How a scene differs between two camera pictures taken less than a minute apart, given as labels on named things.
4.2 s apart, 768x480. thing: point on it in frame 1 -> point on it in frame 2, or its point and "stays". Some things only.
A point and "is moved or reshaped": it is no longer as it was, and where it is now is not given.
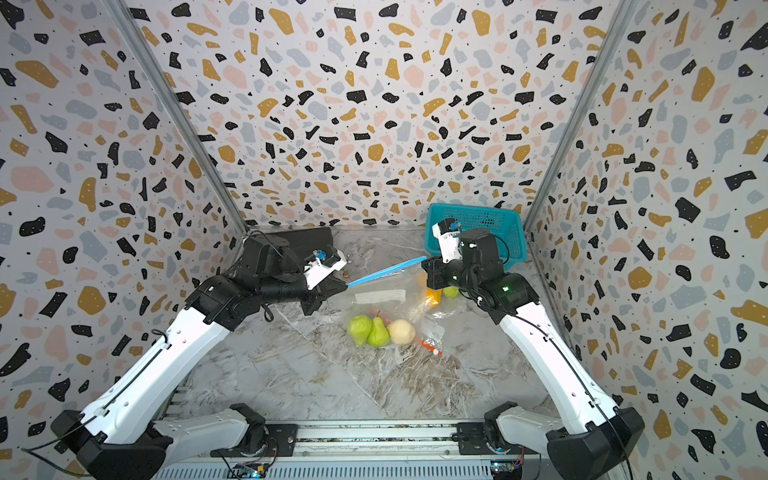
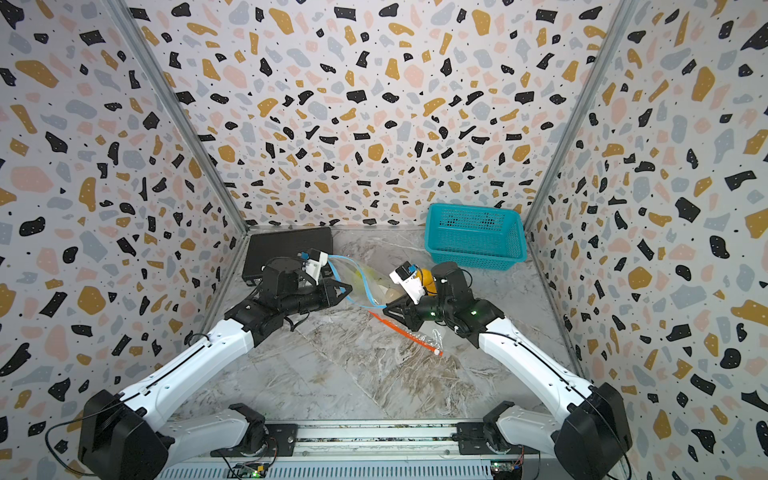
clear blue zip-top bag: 396,308 is moved or reshaped
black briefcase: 304,241 stays
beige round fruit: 401,331 -> 394,294
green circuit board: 250,470 stays
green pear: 379,334 -> 372,275
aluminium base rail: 422,450 stays
